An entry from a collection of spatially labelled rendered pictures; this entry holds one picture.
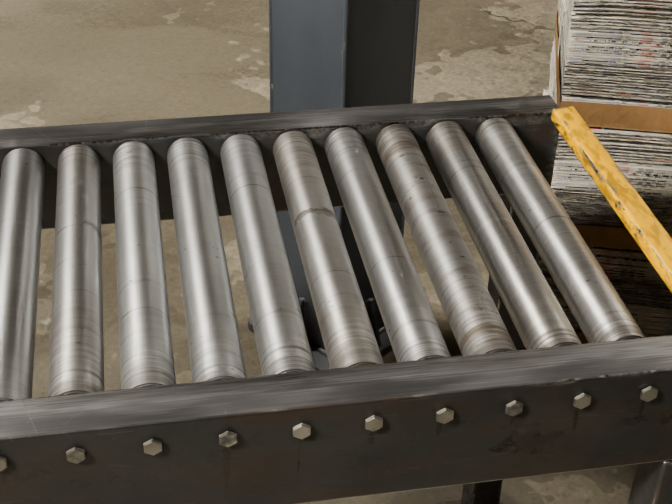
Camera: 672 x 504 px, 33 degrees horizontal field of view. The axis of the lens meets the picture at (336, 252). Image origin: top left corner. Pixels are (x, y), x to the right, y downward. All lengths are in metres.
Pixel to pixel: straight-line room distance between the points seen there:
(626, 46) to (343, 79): 0.46
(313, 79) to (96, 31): 1.79
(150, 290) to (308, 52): 0.91
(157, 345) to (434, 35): 2.69
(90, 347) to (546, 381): 0.42
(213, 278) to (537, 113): 0.53
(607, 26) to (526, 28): 1.96
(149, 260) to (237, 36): 2.47
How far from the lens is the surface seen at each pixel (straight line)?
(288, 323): 1.10
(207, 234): 1.22
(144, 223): 1.25
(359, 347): 1.07
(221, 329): 1.09
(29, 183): 1.34
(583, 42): 1.84
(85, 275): 1.18
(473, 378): 1.05
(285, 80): 2.04
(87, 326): 1.11
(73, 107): 3.25
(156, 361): 1.06
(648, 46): 1.84
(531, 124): 1.50
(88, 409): 1.02
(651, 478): 1.22
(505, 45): 3.64
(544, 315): 1.13
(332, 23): 1.91
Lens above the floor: 1.48
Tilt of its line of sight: 35 degrees down
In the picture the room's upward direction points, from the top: 2 degrees clockwise
